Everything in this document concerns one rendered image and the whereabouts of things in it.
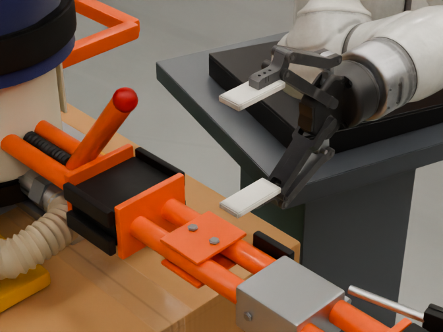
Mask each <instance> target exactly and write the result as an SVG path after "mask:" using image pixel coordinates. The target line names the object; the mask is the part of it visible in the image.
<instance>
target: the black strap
mask: <svg viewBox="0 0 443 332"><path fill-rule="evenodd" d="M75 31H76V11H75V3H74V0H61V2H60V4H59V6H58V7H57V8H56V9H54V10H53V11H52V12H51V13H49V14H48V15H47V16H45V17H44V18H42V19H41V20H40V21H38V22H37V23H35V24H33V25H31V26H29V27H27V28H24V29H22V30H18V31H16V32H11V33H9V34H5V35H2V36H0V76H1V75H4V74H8V73H11V72H16V71H18V70H22V69H25V68H28V67H31V66H32V65H35V64H37V63H40V62H42V61H44V60H46V59H47V58H49V57H51V56H52V55H54V54H56V53H57V52H58V51H59V50H61V49H62V48H63V47H64V46H65V45H67V43H68V42H69V41H70V40H71V38H72V37H73V35H74V33H75Z"/></svg>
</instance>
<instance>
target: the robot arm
mask: <svg viewBox="0 0 443 332"><path fill-rule="evenodd" d="M261 68H262V70H260V71H258V72H256V73H254V74H252V75H251V76H250V77H249V81H248V82H245V83H244V84H241V85H240V86H238V87H236V88H234V89H232V90H230V91H228V92H226V93H224V94H221V95H219V101H220V102H222V103H224V104H226V105H228V106H229V107H231V108H233V109H235V110H237V111H241V110H243V109H245V108H247V107H248V106H250V105H252V104H254V103H256V102H258V101H260V100H262V99H264V98H266V97H268V96H270V95H272V94H274V93H276V92H278V91H280V90H283V91H284V92H285V93H287V94H288V95H290V96H291V97H294V98H297V99H300V100H301V101H300V102H299V118H298V125H297V128H296V129H295V130H294V132H293V134H292V138H293V140H292V142H291V143H290V145H289V146H288V148H287V149H286V151H285V153H284V154H283V155H282V157H281V159H280V160H279V162H278V164H277V165H276V166H275V168H274V170H273V171H272V173H271V174H270V176H269V177H268V179H267V180H266V179H264V178H261V179H259V180H257V181H256V182H254V183H252V184H250V185H249V186H247V187H246V188H244V189H242V190H240V191H238V192H237V193H235V194H234V195H232V196H230V197H228V198H226V199H225V200H223V201H222V202H220V208H222V209H223V210H224V211H226V212H228V213H230V214H231V215H233V216H234V217H236V218H240V217H242V216H243V215H245V214H246V213H248V212H250V211H251V210H253V209H259V208H261V207H262V206H264V205H266V204H267V203H269V202H271V203H273V204H275V205H276V206H278V207H280V208H282V209H285V208H286V207H287V206H288V205H289V204H290V203H291V201H292V200H293V199H294V198H295V197H296V195H298V193H299V192H300V191H301V190H302V188H303V187H304V186H305V185H306V183H308V181H309V180H310V179H311V178H312V176H313V175H314V174H315V173H316V172H317V170H319V168H320V167H321V166H322V165H323V164H324V163H325V162H327V161H328V160H329V159H331V158H332V157H333V156H334V154H335V149H333V148H331V147H330V146H329V138H331V137H332V136H333V135H334V133H335V132H336V131H337V130H341V129H347V128H352V127H354V126H356V125H358V124H360V123H361V122H363V121H375V120H377V119H380V118H382V117H383V116H385V115H387V114H388V113H390V112H392V111H393V110H395V109H398V108H400V107H402V106H403V105H405V104H406V103H409V102H414V101H419V100H421V99H424V98H426V97H429V96H431V95H432V94H434V93H436V92H438V91H440V90H441V89H443V0H294V9H293V27H292V29H291V30H290V31H289V33H288V34H286V35H285V36H284V37H283V38H282V39H281V40H280V41H279V42H278V44H277V45H275V46H273V48H272V50H271V61H269V60H267V59H266V60H264V61H263V62H262V65H261ZM304 132H306V133H308V134H310V135H312V136H315V138H314V140H309V139H308V138H305V137H304V136H303V133H304ZM275 183H277V184H275Z"/></svg>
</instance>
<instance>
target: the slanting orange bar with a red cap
mask: <svg viewBox="0 0 443 332"><path fill-rule="evenodd" d="M137 105H138V97H137V94H136V92H135V91H134V90H133V89H131V88H128V87H122V88H119V89H118V90H116V91H115V93H114V94H113V97H112V98H111V100H110V101H109V103H108V104H107V106H106V107H105V109H104V110H103V111H102V113H101V114H100V116H99V117H98V119H97V120H96V122H95V123H94V124H93V125H92V127H91V129H90V130H89V131H88V133H87V134H86V136H85V137H84V138H83V140H82V141H81V143H80V144H79V145H78V147H77V149H76V150H75V151H74V153H73V154H72V155H71V157H70V158H69V160H68V161H67V162H66V167H67V168H69V169H70V170H74V169H76V168H78V167H81V166H83V165H85V164H87V163H89V162H91V161H93V160H95V159H96V158H97V156H99V154H100V153H101V151H102V150H103V149H104V148H105V146H106V145H107V143H108V142H109V141H110V140H111V138H112V137H113V135H114V134H115V133H116V132H117V130H118V129H119V127H120V126H121V125H122V124H123V122H124V121H125V119H126V118H127V117H128V116H129V114H130V113H131V111H133V110H134V109H135V107H136V106H137Z"/></svg>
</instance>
